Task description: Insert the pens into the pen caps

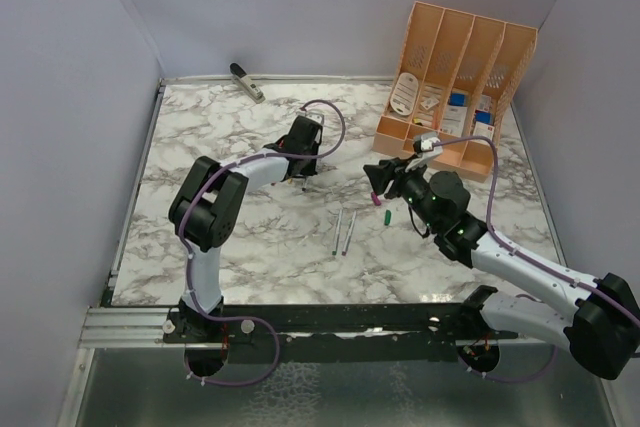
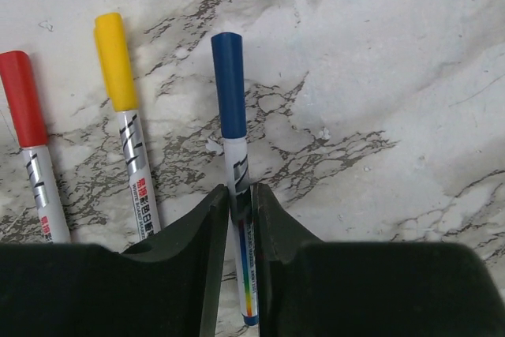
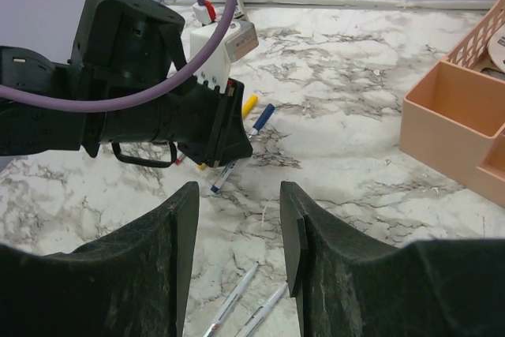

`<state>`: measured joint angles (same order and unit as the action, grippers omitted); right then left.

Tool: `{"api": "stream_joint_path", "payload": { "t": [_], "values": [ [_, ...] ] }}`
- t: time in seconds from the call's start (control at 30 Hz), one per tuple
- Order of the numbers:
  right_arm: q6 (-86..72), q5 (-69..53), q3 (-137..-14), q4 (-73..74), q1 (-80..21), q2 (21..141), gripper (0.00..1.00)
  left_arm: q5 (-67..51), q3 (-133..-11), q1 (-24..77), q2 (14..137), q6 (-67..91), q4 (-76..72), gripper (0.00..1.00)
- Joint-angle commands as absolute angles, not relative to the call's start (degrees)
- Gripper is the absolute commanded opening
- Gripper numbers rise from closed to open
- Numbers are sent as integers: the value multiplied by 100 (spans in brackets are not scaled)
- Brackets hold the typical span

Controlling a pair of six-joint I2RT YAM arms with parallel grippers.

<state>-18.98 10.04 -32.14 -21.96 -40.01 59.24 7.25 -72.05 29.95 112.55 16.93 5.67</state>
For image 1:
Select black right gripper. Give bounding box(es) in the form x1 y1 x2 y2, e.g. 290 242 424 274
365 153 440 232

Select magenta-tipped white pen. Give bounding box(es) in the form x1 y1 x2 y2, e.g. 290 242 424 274
341 211 357 256

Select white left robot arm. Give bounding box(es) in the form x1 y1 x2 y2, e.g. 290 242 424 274
168 116 323 342

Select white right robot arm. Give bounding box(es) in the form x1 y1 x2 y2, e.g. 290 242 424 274
363 158 639 380

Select magenta pen cap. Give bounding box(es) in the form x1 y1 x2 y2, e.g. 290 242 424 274
370 192 382 206

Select green-tipped white pen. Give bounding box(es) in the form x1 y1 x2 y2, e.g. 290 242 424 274
331 208 344 256

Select white oval perforated plate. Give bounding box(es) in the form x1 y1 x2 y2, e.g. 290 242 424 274
389 72 419 117

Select white paper box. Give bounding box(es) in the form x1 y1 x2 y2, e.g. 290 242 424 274
440 105 468 137

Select grey black stapler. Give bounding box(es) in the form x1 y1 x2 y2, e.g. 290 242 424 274
229 62 265 104

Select blue white box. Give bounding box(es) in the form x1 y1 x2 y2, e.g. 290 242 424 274
448 92 470 107

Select orange desk organizer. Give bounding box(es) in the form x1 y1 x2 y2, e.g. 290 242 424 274
373 2 538 182

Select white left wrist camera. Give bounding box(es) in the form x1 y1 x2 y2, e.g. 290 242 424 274
297 108 325 128

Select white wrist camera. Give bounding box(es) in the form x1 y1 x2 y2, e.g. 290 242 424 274
297 108 325 128
406 132 443 172

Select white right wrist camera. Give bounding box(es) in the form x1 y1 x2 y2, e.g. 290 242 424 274
406 132 443 172

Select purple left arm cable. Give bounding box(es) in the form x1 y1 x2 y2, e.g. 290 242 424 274
177 100 347 318

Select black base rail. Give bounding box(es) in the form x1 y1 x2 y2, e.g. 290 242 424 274
163 295 516 364

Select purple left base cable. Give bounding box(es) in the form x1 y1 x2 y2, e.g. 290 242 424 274
183 316 281 388

